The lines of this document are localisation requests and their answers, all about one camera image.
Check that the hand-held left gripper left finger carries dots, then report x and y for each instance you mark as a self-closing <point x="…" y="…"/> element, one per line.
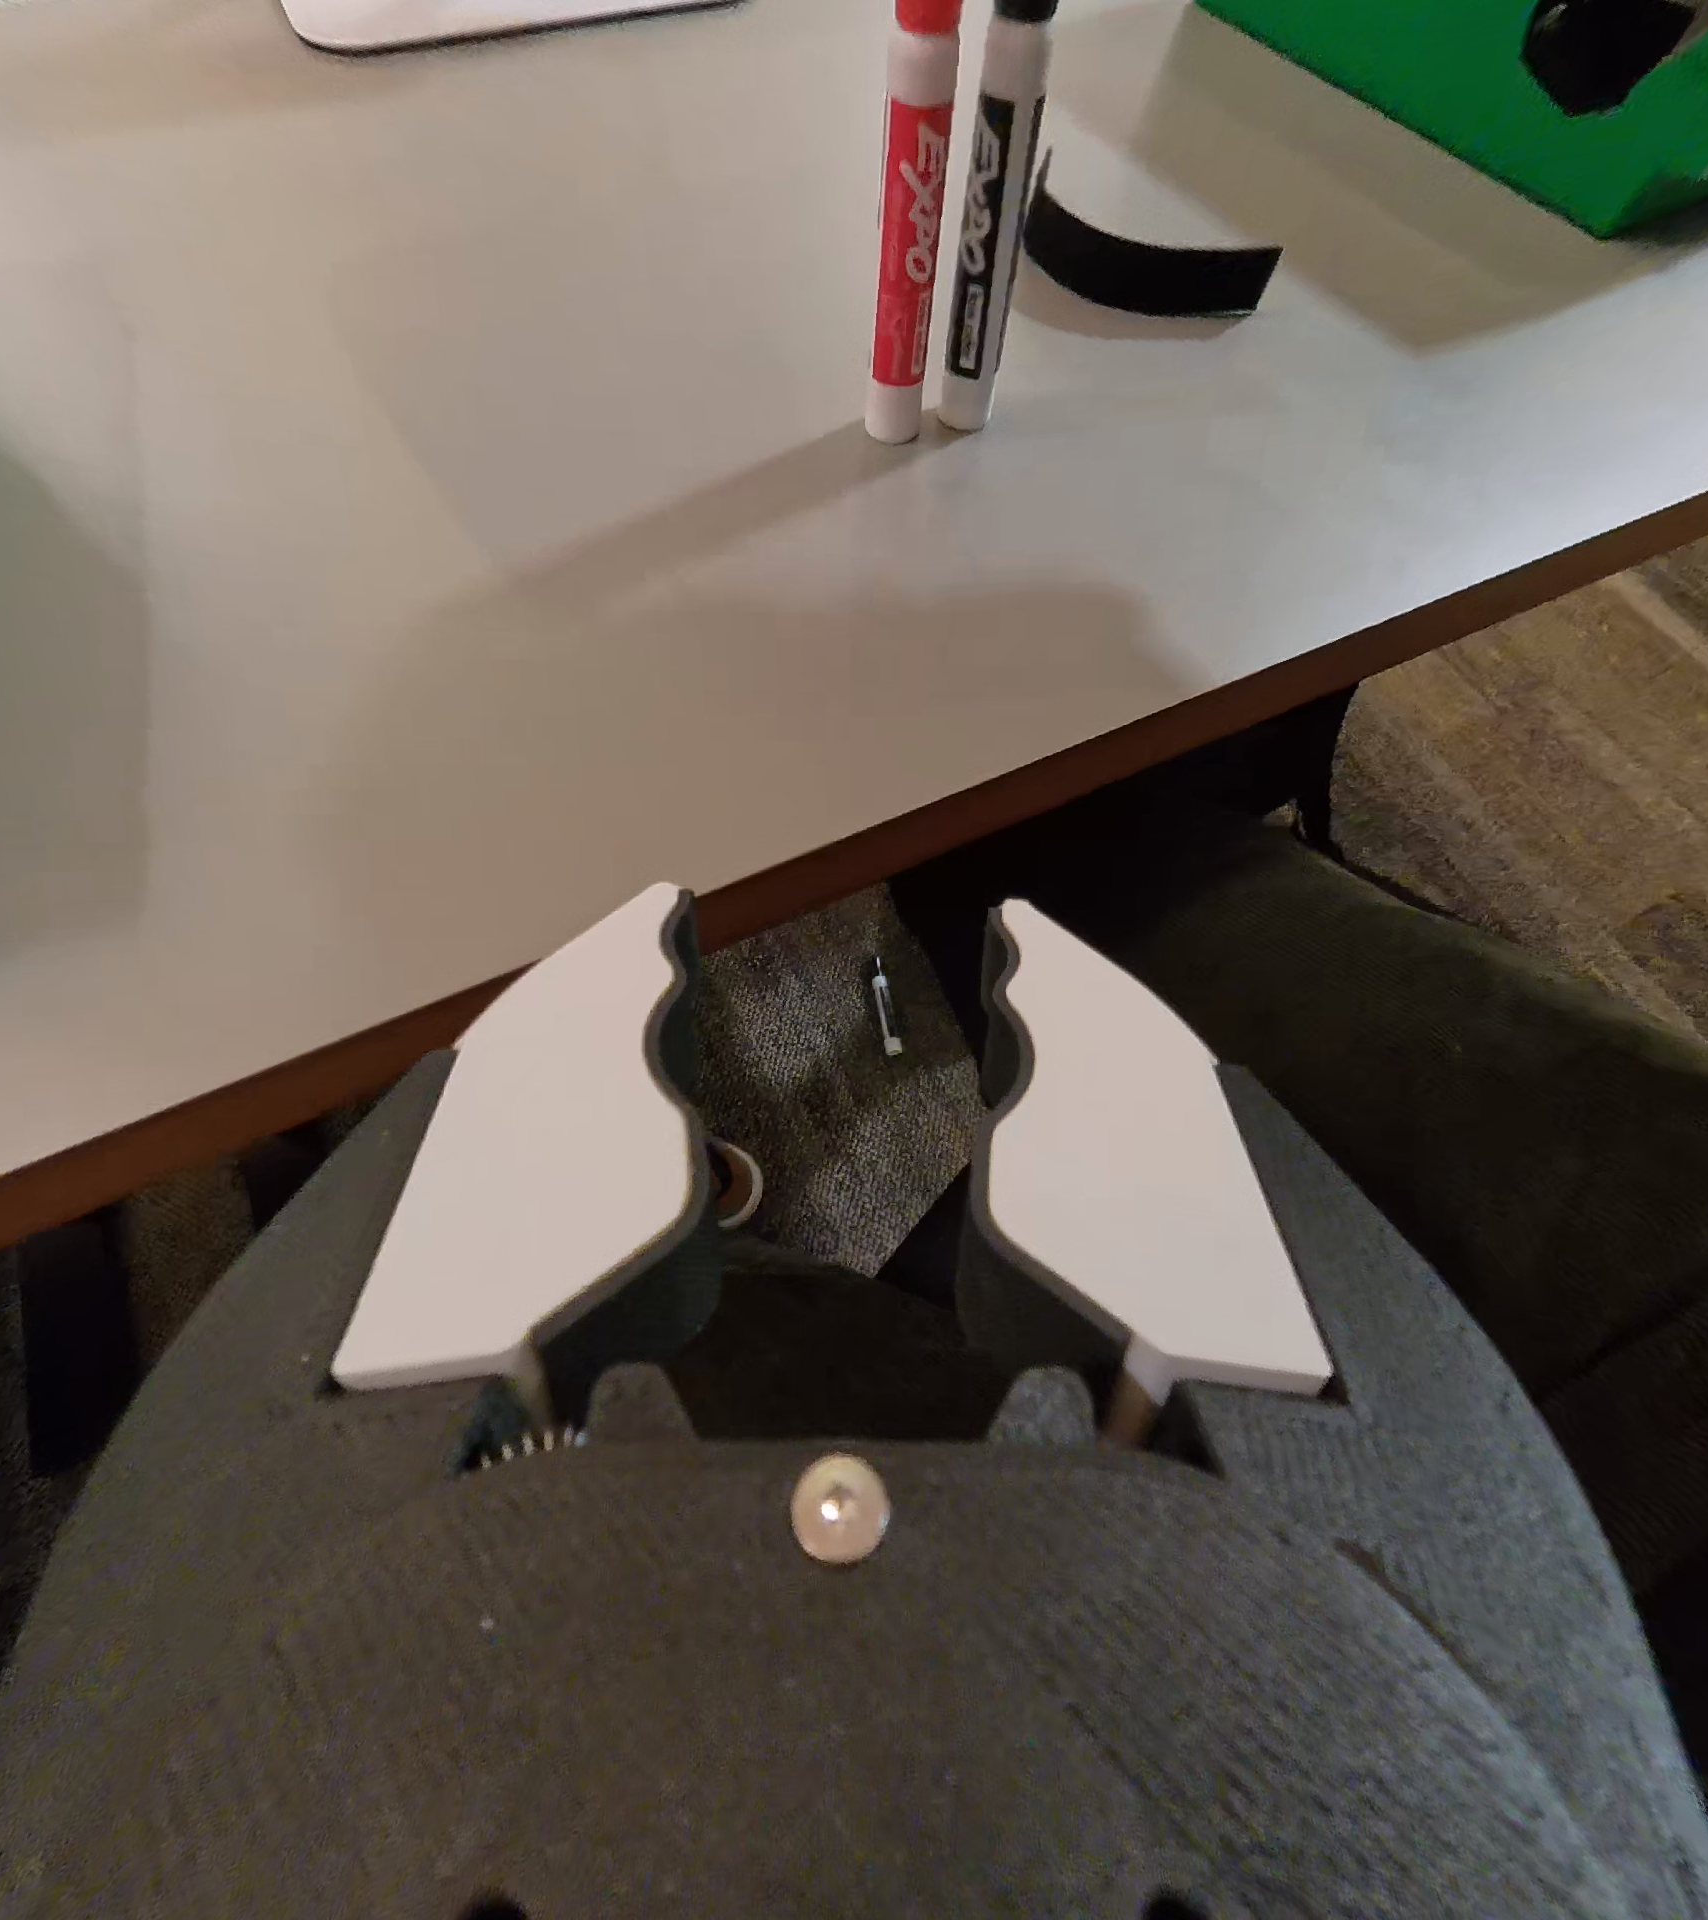
<point x="537" y="1168"/>

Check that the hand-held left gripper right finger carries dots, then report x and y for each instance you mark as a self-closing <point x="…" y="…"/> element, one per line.
<point x="1153" y="1202"/>

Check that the red dry erase marker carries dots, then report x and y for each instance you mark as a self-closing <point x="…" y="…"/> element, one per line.
<point x="913" y="225"/>

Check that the green plastic crate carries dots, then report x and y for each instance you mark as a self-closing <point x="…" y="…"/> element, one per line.
<point x="1394" y="74"/>

